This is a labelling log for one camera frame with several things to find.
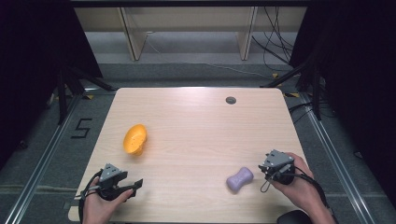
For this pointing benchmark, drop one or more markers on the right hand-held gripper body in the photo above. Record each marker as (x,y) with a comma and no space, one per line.
(278,166)

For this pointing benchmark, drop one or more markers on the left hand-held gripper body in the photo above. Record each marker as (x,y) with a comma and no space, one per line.
(109,178)

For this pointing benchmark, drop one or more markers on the purple soap bar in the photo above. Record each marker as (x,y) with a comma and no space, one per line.
(239,179)

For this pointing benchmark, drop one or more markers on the orange perforated soap dish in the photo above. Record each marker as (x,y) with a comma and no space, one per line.
(134,140)

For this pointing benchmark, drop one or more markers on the person's right hand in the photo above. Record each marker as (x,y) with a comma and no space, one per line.
(297,186)

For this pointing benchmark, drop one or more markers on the person's left hand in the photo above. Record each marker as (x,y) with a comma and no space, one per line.
(99,207)

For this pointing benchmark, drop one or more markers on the black rounded seat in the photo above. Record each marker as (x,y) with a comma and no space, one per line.
(294,217)

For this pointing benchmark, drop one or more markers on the yellow black floor tape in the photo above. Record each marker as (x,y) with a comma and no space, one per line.
(275,75)
(292,95)

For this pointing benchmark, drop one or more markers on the black tripod stand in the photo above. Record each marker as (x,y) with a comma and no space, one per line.
(315,90)
(63,93)

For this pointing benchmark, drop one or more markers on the black curtain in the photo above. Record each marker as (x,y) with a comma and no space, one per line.
(358,77)
(37,62)

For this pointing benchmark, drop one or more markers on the metal floor rail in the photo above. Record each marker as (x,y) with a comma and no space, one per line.
(40,165)
(336,155)

